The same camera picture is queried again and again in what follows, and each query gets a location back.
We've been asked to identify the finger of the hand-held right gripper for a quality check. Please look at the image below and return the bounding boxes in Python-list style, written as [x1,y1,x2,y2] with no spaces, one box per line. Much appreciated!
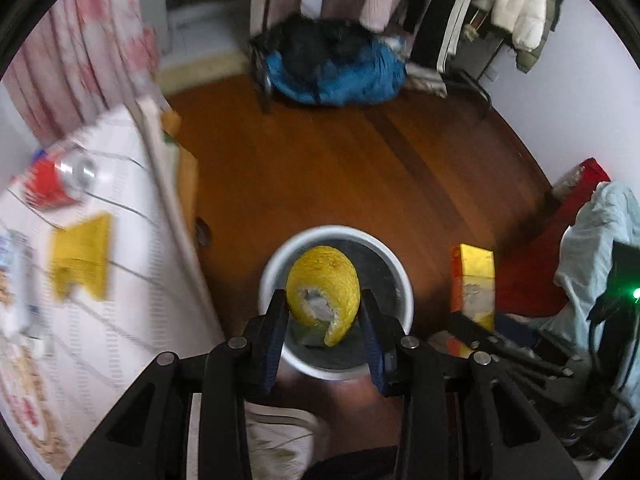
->
[448,312,576,380]
[500,360,571,408]

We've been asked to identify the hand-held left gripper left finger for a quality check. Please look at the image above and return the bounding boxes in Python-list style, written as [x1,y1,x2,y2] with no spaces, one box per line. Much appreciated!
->
[62,287,291,480]

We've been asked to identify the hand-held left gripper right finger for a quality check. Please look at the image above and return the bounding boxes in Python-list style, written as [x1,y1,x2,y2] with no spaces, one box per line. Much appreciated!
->
[357,287,583,480]

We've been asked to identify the yellow orange carton box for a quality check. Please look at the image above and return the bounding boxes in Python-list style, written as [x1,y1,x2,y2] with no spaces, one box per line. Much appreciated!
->
[450,243,497,333]

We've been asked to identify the yellow pomelo peel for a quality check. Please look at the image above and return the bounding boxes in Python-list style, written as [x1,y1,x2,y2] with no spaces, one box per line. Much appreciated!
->
[286,245,362,348]

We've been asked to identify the white round waste bin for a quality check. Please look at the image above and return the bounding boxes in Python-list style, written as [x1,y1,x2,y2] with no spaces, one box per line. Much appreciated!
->
[258,225,415,381]

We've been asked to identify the light blue cloth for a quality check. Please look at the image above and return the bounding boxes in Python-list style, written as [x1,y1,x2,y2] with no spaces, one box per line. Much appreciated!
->
[540,181,640,352]

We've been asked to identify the red cloth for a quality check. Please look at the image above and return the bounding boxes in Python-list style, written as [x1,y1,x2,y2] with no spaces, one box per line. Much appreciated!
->
[495,157,612,319]

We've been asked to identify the person's white shoe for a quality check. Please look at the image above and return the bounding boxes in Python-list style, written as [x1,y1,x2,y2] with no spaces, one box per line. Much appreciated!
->
[245,402,331,480]

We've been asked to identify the white patterned tablecloth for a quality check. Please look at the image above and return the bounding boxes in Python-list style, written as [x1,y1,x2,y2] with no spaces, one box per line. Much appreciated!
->
[0,100,227,476]

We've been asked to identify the yellow sponge piece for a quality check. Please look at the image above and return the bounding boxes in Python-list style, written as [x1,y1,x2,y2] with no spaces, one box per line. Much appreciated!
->
[50,211,114,302]

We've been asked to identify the olive green jacket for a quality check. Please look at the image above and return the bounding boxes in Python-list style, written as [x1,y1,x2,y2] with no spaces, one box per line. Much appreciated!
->
[514,0,566,74]

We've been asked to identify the black clothes rack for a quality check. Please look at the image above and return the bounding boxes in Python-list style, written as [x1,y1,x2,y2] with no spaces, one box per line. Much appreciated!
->
[447,25,507,117]

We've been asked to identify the blue white packet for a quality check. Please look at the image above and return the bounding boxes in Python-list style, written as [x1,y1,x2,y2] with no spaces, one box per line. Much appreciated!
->
[0,230,45,337]

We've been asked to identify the red soda can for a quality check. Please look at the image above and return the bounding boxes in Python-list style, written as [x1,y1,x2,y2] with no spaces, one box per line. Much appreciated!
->
[22,146,99,211]

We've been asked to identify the white puffer jacket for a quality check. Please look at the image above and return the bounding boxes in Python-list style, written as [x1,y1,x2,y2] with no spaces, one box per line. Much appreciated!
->
[491,0,549,52]

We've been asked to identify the black clothing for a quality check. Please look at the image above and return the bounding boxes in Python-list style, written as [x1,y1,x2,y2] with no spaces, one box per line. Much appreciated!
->
[276,14,374,69]

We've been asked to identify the black pants with white stripe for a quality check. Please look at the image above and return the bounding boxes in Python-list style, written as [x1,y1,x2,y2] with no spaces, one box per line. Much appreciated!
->
[400,0,482,75]

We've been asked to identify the pink floral curtain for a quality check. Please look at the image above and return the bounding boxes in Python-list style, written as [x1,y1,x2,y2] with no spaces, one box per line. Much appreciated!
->
[2,0,162,147]

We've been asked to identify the white appliance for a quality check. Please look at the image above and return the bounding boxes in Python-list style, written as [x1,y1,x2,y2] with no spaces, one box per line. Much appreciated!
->
[137,0,172,57]

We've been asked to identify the black metal chair frame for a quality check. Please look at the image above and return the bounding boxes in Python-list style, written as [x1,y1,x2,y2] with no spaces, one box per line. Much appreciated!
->
[248,35,274,114]

